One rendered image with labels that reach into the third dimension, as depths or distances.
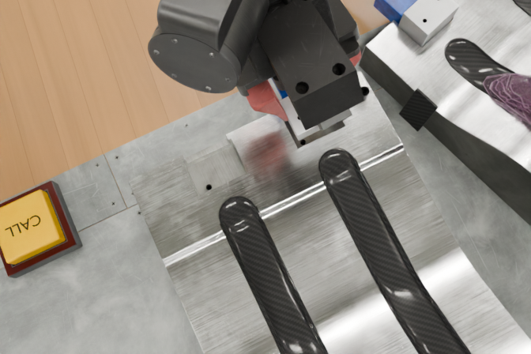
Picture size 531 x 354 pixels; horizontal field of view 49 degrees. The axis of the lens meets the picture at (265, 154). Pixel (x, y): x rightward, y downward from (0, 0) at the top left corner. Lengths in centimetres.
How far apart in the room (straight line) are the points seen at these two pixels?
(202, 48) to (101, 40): 43
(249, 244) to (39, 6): 41
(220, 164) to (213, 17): 30
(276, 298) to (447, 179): 25
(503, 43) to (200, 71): 42
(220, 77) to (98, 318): 39
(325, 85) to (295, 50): 4
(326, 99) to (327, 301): 25
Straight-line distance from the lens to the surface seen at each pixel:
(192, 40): 33
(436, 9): 66
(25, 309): 70
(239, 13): 34
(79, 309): 67
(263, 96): 46
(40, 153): 72
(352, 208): 57
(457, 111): 64
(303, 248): 56
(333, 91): 36
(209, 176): 60
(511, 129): 63
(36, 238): 66
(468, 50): 69
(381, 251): 57
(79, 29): 76
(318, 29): 38
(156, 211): 57
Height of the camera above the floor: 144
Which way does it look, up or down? 75 degrees down
